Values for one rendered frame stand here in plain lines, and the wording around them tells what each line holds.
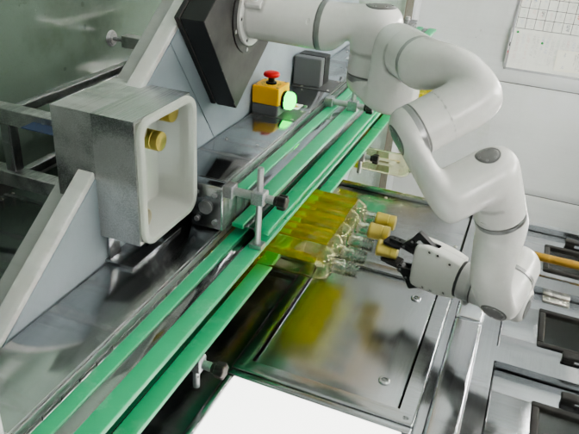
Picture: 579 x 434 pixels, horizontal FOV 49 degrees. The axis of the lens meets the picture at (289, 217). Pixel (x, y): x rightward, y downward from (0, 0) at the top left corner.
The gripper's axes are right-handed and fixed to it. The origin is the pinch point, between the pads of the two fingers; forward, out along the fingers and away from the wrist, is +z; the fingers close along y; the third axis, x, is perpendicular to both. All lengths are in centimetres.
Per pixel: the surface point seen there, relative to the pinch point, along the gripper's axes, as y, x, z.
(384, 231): 1.5, -3.6, 4.4
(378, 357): -12.6, 17.4, -8.4
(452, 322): -14.7, -5.7, -13.9
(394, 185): -254, -536, 247
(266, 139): 15.6, 2.0, 33.4
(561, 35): -55, -569, 111
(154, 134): 28, 38, 29
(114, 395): 4, 67, 8
